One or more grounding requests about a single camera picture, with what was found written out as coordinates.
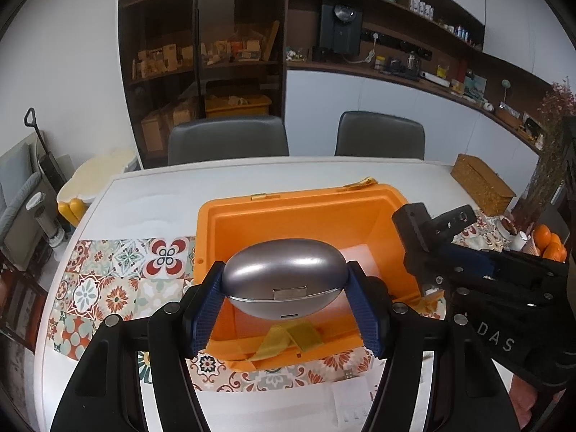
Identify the dark wooden shelf cabinet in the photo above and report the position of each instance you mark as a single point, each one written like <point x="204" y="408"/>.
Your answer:
<point x="184" y="60"/>

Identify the patterned tile table runner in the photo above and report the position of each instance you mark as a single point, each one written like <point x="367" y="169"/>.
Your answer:
<point x="154" y="310"/>

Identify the grey dining chair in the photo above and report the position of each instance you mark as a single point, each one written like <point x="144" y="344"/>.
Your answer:
<point x="371" y="134"/>
<point x="225" y="138"/>

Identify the right grey dining chair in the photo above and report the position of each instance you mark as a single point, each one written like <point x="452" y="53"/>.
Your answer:
<point x="371" y="134"/>

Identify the cream yellow stool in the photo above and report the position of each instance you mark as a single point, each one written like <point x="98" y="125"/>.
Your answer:
<point x="90" y="179"/>

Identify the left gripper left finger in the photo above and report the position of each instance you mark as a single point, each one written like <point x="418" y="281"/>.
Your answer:
<point x="177" y="332"/>

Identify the left grey dining chair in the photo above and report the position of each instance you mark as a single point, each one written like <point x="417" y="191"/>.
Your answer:
<point x="225" y="138"/>

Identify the grey sofa armchair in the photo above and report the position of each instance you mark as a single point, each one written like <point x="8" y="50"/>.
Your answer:
<point x="20" y="233"/>

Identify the orange plastic storage crate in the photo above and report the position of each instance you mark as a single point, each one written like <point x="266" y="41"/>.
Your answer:
<point x="354" y="219"/>

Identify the white basket of oranges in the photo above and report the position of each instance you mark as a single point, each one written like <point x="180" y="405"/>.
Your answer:
<point x="544" y="243"/>

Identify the woven wicker tissue box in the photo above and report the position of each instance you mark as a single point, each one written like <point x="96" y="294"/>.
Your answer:
<point x="487" y="189"/>

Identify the white small cup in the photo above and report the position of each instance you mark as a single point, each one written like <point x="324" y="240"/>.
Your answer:
<point x="518" y="242"/>

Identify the silver oval case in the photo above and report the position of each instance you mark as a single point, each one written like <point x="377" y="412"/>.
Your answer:
<point x="284" y="279"/>

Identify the black coffee machine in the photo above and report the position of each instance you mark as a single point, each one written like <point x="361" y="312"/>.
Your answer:
<point x="340" y="29"/>

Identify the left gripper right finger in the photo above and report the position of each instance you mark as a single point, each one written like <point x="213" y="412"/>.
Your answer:
<point x="395" y="332"/>

